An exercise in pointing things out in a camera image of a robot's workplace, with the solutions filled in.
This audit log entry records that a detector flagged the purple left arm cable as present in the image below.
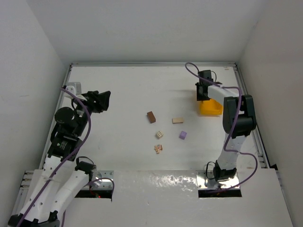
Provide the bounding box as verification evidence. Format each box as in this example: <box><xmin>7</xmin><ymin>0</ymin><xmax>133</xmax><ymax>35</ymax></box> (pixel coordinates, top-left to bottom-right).
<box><xmin>9</xmin><ymin>87</ymin><xmax>92</xmax><ymax>227</ymax></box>

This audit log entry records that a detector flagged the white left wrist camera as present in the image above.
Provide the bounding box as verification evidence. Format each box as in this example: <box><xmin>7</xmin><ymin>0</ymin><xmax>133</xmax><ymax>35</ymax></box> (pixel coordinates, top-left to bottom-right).
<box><xmin>65</xmin><ymin>82</ymin><xmax>81</xmax><ymax>96</ymax></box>

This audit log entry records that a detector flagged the beige cube with windows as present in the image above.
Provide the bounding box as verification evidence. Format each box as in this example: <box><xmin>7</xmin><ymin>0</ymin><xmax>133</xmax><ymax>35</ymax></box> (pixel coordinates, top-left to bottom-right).
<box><xmin>155</xmin><ymin>131</ymin><xmax>163</xmax><ymax>139</ymax></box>

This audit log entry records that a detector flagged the metal base plate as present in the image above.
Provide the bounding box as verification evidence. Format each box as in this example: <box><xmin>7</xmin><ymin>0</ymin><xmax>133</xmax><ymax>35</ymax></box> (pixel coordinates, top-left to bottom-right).
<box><xmin>196</xmin><ymin>170</ymin><xmax>239</xmax><ymax>191</ymax></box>
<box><xmin>84</xmin><ymin>170</ymin><xmax>115</xmax><ymax>191</ymax></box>

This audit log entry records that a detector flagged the plain beige rectangular block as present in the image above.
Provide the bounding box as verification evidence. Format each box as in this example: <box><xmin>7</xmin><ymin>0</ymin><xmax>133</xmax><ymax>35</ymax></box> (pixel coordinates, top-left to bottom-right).
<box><xmin>172</xmin><ymin>117</ymin><xmax>184</xmax><ymax>124</ymax></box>

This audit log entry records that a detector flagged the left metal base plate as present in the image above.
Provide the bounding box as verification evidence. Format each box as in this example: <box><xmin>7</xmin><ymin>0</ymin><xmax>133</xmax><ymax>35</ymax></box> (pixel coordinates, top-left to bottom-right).
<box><xmin>84</xmin><ymin>170</ymin><xmax>115</xmax><ymax>191</ymax></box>

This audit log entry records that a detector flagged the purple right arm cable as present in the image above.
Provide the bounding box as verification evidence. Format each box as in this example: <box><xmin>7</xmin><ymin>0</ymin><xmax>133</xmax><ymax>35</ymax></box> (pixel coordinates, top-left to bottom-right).
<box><xmin>185</xmin><ymin>62</ymin><xmax>258</xmax><ymax>192</ymax></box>

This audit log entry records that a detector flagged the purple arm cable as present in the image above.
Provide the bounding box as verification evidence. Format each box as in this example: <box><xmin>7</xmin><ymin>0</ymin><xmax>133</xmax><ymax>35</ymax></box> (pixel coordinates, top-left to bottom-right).
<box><xmin>9</xmin><ymin>87</ymin><xmax>92</xmax><ymax>227</ymax></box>
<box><xmin>185</xmin><ymin>62</ymin><xmax>258</xmax><ymax>192</ymax></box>

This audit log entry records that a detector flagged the helicopter shaped wooden piece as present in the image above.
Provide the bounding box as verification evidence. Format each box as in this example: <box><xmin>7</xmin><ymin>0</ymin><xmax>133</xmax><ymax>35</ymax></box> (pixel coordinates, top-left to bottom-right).
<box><xmin>154</xmin><ymin>144</ymin><xmax>163</xmax><ymax>154</ymax></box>

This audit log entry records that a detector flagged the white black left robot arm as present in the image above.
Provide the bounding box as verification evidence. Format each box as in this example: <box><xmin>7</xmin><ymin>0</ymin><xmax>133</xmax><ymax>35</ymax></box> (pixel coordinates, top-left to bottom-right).
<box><xmin>8</xmin><ymin>88</ymin><xmax>111</xmax><ymax>227</ymax></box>

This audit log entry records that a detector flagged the brown rectangular wooden block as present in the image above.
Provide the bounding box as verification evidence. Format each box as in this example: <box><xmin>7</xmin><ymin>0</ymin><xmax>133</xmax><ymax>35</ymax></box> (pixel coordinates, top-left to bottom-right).
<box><xmin>147</xmin><ymin>111</ymin><xmax>156</xmax><ymax>123</ymax></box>

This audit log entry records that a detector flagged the yellow plastic bin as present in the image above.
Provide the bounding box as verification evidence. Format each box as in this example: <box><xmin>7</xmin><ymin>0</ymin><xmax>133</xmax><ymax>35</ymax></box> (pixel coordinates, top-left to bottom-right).
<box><xmin>199</xmin><ymin>99</ymin><xmax>223</xmax><ymax>116</ymax></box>

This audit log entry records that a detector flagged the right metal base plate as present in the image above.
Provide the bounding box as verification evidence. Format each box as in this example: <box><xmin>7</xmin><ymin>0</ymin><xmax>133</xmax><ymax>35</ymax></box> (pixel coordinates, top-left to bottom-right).
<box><xmin>196</xmin><ymin>170</ymin><xmax>239</xmax><ymax>191</ymax></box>

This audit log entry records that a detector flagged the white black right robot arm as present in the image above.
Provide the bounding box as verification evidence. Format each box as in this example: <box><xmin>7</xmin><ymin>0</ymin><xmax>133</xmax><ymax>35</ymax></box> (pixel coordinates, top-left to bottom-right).
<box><xmin>196</xmin><ymin>70</ymin><xmax>257</xmax><ymax>181</ymax></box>

